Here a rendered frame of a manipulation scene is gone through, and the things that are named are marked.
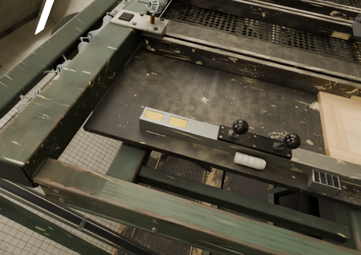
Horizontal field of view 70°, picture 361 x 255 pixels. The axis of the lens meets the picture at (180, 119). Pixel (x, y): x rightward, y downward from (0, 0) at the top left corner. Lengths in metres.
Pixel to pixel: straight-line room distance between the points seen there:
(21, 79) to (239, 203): 1.02
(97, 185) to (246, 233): 0.33
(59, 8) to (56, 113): 7.14
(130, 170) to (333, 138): 0.60
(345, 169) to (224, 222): 0.38
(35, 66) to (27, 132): 0.73
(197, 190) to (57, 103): 0.42
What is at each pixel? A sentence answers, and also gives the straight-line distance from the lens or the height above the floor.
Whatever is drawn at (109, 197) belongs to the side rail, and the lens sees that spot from 0.59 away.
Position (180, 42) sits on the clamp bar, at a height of 1.72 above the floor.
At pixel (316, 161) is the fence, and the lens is 0.77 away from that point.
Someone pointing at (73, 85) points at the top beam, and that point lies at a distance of 0.75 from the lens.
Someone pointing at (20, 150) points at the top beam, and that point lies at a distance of 0.64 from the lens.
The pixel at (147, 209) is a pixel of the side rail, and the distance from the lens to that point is 0.57.
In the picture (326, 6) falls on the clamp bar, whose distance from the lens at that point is 1.61.
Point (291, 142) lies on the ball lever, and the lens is 0.62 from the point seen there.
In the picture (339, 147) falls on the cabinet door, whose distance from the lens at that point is 0.88.
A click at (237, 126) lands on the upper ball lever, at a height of 1.56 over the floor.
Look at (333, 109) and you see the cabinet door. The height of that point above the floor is 1.21.
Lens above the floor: 1.84
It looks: 17 degrees down
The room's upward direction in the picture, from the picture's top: 54 degrees counter-clockwise
